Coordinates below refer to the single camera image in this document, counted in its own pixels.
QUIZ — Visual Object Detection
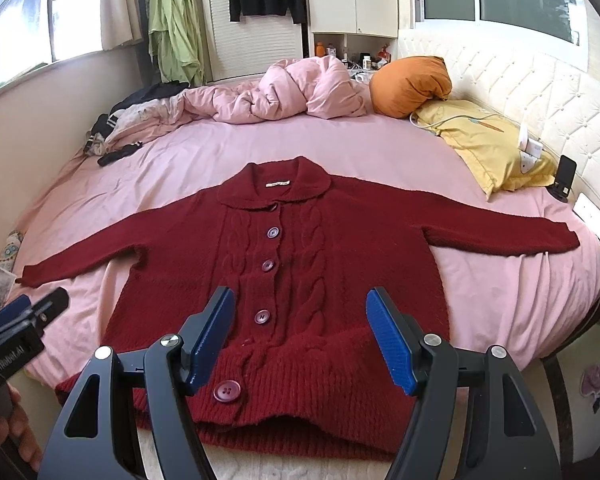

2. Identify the person's left hand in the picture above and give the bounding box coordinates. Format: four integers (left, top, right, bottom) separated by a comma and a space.
0, 383, 43, 472

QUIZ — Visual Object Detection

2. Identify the yellow pillow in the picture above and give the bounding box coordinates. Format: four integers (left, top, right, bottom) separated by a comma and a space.
413, 99, 557, 202

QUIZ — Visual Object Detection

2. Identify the white wardrobe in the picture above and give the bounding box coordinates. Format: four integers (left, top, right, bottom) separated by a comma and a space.
200, 0, 312, 83

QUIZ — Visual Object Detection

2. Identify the white curtain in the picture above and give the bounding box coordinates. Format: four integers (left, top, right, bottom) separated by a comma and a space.
93, 0, 144, 52

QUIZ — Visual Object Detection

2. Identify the pink duvet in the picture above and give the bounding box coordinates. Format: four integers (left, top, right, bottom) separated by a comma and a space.
180, 55, 371, 125

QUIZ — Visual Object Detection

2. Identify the white tablet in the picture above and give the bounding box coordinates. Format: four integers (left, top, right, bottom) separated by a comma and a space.
572, 193, 600, 243

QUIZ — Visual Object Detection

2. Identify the black phone on stand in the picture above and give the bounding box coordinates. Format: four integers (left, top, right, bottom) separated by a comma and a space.
546, 155, 578, 204

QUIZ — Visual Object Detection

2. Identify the green hanging garment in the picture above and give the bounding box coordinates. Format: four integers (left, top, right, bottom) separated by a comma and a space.
147, 0, 206, 87

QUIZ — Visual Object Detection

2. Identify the white charging cable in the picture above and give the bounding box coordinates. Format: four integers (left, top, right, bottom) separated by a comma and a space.
409, 110, 511, 137

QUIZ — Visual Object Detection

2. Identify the dark red knit cardigan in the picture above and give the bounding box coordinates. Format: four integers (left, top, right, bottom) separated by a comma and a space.
15, 156, 581, 462

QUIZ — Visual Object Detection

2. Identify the white power adapter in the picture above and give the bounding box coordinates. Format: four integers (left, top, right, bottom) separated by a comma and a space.
516, 123, 545, 158

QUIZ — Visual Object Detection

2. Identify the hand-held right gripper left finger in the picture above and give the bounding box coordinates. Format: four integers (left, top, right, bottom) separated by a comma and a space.
38, 286, 236, 480

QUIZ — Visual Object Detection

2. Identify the pink bed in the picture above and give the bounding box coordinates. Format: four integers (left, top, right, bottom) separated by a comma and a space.
11, 82, 600, 386

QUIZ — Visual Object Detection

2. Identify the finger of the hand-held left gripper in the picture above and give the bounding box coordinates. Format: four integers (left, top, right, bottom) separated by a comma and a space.
0, 287, 71, 344

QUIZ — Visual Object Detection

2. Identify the pile of dark clothes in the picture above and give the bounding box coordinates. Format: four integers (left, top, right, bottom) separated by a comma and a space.
82, 81, 192, 167

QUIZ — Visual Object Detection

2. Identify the orange pillow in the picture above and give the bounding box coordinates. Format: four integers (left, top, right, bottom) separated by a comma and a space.
369, 55, 454, 119

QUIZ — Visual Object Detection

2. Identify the white padded headboard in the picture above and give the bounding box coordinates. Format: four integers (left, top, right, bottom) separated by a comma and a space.
396, 30, 600, 261

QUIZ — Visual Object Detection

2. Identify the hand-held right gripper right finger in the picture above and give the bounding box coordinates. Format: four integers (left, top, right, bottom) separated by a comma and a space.
365, 287, 565, 480

